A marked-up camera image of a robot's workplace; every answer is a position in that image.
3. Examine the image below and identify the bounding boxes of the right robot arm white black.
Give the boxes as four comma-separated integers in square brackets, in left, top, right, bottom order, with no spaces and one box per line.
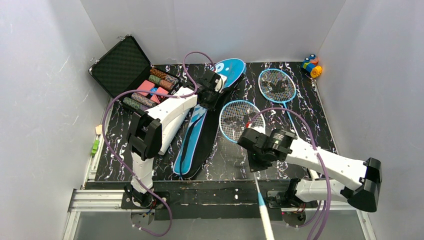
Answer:
[236,127,382,213]

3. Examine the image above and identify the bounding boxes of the poker chip roll front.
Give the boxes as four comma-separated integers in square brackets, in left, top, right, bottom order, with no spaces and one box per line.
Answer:
[123,97,149,111]

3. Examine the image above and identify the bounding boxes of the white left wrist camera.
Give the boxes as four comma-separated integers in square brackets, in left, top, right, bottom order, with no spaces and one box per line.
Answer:
[214,74,227,93]

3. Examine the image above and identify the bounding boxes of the black aluminium case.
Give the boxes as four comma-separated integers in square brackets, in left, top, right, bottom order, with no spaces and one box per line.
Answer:
[88,34,182,101]

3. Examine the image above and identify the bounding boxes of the blue badminton racket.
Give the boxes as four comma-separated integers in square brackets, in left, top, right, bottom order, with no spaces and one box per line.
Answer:
[219,100,274,240]
[257,68,299,133]

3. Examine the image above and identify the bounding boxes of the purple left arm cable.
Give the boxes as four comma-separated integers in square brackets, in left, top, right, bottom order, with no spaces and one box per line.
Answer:
[101,51,217,238]

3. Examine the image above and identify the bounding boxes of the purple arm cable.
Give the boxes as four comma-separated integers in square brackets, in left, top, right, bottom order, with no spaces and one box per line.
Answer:
[246,107,333,240]
[101,51,217,238]

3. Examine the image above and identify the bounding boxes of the poker chip roll brown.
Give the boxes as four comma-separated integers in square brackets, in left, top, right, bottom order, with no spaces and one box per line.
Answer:
[149,68,179,84]

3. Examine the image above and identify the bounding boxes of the poker chip roll purple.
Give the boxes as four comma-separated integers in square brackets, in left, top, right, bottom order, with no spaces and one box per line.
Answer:
[131,92,157,108]

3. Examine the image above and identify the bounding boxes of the wooden block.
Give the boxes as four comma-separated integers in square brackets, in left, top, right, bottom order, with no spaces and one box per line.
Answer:
[95,124,103,135]

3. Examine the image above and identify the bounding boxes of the pink card box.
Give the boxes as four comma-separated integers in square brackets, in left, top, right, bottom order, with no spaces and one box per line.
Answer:
[137,80,156,98]

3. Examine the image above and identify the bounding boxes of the poker chip roll green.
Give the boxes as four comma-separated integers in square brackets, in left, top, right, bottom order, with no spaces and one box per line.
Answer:
[148,74,175,91]

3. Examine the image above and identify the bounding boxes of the blue racket bag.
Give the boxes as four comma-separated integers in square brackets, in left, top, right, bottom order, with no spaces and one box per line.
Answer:
[173,58,246,179]

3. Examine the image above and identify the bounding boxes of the black base beam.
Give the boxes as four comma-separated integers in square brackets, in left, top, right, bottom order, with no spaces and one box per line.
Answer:
[86,179,318,221]

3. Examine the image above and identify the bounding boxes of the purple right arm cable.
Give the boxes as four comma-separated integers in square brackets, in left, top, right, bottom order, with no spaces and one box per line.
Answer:
[246,107,333,240]

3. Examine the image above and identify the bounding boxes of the green clip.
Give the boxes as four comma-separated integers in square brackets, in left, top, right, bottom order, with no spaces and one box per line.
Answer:
[90,139,100,157]

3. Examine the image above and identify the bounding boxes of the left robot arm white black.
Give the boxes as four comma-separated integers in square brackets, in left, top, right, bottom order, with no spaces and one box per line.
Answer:
[124,70,233,201]

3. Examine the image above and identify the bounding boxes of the red card box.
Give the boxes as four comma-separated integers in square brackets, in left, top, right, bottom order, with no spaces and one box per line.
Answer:
[150,87,169,104]

